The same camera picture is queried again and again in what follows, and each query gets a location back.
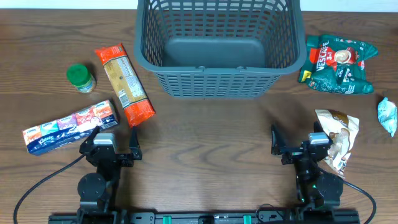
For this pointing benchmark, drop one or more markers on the grey plastic basket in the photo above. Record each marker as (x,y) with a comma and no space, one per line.
(219,49)

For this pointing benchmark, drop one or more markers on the beige coffee snack bag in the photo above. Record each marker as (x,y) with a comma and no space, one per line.
(342,129)

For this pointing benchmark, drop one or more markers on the orange spaghetti package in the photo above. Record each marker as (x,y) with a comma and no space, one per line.
(126,84)

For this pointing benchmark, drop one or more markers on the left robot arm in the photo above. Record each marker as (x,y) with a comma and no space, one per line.
(97,190)

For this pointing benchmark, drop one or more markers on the green Nescafe coffee bag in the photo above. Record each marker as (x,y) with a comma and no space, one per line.
(337,65)

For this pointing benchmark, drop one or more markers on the light blue small packet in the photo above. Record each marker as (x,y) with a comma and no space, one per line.
(387,116)

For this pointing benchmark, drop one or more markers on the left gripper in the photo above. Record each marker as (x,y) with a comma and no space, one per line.
(116,156)

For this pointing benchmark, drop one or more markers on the green lid Knorr jar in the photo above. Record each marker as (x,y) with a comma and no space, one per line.
(81,78)

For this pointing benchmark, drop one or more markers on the Kleenex tissue multipack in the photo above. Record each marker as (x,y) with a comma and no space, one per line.
(60,132)

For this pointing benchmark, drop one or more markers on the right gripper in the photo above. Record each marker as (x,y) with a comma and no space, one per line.
(296,152)

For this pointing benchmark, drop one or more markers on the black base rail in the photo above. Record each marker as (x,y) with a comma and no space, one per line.
(261,217)

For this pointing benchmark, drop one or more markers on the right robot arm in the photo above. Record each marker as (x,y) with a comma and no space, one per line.
(318,191)

